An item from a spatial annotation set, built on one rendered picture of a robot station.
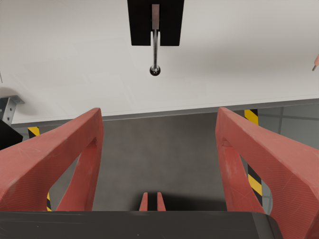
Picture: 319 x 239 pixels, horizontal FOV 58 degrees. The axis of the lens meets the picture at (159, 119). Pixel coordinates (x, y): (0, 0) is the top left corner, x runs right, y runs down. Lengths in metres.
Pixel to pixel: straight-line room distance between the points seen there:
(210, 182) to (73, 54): 1.17
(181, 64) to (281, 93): 0.19
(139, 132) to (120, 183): 0.29
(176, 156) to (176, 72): 1.04
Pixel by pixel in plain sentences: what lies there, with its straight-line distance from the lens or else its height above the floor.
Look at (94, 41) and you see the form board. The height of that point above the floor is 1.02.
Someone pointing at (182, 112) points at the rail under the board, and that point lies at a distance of 0.53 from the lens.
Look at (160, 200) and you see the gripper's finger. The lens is 0.27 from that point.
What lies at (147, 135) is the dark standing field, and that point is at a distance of 1.43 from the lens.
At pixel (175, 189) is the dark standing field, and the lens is 1.50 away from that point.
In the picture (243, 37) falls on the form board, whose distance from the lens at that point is 0.39.
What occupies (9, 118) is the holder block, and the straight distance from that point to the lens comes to 0.53.
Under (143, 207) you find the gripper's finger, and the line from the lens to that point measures 0.27.
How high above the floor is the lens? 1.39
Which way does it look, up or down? 79 degrees down
